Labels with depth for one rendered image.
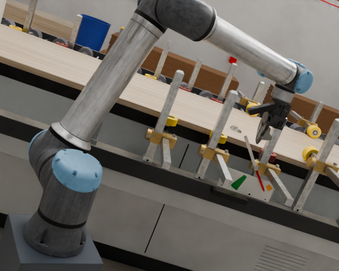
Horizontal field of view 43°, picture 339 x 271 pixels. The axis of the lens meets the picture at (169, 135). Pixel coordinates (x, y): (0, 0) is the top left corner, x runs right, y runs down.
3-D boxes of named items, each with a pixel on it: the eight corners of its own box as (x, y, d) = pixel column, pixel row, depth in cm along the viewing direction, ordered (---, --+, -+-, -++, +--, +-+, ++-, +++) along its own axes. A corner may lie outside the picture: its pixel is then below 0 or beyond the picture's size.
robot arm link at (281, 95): (277, 88, 176) (272, 83, 185) (273, 99, 177) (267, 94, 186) (297, 95, 177) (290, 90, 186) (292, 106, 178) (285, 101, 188)
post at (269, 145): (245, 209, 204) (288, 117, 191) (238, 207, 204) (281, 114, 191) (244, 206, 208) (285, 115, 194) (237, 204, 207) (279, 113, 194)
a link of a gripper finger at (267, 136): (268, 149, 185) (277, 130, 183) (255, 145, 185) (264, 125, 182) (266, 147, 188) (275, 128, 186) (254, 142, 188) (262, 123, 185)
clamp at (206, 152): (225, 165, 196) (230, 156, 194) (198, 156, 194) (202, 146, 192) (223, 161, 201) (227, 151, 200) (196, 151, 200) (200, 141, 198)
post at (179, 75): (147, 171, 197) (184, 72, 183) (139, 169, 196) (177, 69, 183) (147, 169, 200) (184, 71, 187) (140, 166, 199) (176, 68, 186)
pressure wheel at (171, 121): (172, 141, 205) (181, 119, 202) (162, 141, 199) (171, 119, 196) (161, 133, 210) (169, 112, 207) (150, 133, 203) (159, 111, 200)
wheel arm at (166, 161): (168, 172, 165) (172, 162, 164) (160, 169, 165) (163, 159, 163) (165, 136, 207) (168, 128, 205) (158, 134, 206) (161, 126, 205)
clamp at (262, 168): (276, 179, 199) (281, 170, 198) (249, 170, 197) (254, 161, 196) (273, 175, 205) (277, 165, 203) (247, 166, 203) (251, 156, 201)
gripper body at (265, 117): (281, 132, 182) (293, 106, 179) (262, 125, 181) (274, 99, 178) (276, 127, 190) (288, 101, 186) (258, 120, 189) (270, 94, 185)
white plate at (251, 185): (268, 202, 202) (276, 184, 200) (216, 185, 199) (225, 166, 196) (267, 202, 203) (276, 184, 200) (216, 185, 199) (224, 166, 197)
